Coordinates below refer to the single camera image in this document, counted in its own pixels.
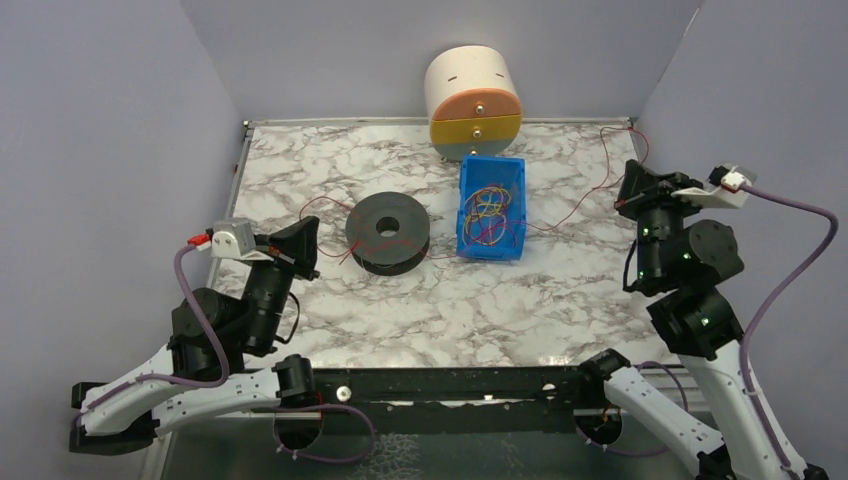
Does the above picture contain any round cream drawer cabinet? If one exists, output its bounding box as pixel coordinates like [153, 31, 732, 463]
[424, 45, 523, 161]

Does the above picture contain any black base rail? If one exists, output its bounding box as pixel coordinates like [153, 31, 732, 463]
[271, 364, 609, 436]

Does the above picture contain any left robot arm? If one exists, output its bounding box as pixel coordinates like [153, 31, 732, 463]
[68, 216, 320, 456]

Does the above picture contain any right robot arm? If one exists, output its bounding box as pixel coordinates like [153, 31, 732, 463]
[579, 160, 826, 479]

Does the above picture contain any blue plastic bin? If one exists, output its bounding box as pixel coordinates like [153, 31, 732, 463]
[456, 155, 527, 261]

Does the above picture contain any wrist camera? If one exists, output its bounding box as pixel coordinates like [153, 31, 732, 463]
[672, 163, 758, 209]
[187, 218, 271, 262]

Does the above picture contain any black cable spool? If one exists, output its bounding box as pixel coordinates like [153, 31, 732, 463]
[345, 191, 430, 276]

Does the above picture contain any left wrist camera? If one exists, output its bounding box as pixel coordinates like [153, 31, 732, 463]
[187, 218, 271, 262]

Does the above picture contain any red wire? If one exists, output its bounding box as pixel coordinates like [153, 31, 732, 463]
[298, 125, 652, 266]

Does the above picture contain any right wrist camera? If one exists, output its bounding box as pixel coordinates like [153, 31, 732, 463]
[672, 163, 758, 209]

